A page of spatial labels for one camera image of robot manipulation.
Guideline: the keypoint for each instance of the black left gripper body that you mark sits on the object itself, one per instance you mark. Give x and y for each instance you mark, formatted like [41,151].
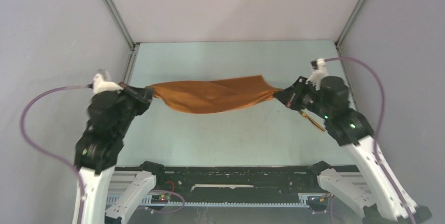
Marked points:
[133,106]

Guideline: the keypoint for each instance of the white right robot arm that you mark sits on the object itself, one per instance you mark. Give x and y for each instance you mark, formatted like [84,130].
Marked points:
[385,200]

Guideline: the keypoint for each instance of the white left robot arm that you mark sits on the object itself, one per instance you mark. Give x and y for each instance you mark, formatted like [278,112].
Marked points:
[95,161]

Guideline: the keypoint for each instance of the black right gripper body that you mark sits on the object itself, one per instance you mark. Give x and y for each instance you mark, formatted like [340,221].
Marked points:
[307,98]

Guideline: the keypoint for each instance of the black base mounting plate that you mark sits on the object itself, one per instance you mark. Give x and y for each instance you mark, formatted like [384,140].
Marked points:
[237,186]

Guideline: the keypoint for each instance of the orange cloth napkin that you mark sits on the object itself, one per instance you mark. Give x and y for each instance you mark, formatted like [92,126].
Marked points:
[206,97]

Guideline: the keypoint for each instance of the gold knife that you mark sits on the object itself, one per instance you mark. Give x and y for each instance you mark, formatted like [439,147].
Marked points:
[312,121]

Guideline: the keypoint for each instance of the aluminium frame rail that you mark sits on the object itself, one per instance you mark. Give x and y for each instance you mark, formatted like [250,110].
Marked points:
[168,200]

